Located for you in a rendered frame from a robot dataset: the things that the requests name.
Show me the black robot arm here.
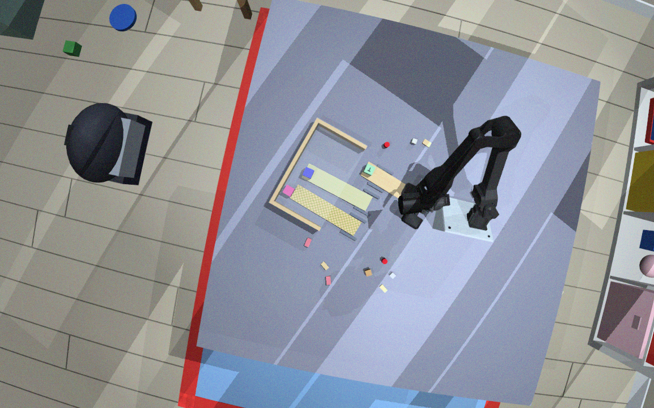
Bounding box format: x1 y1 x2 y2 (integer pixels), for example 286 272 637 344
398 116 521 231

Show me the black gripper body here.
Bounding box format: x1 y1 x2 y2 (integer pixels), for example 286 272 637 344
401 208 429 229

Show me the light green labelled cube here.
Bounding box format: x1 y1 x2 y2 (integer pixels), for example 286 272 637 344
363 164 376 176

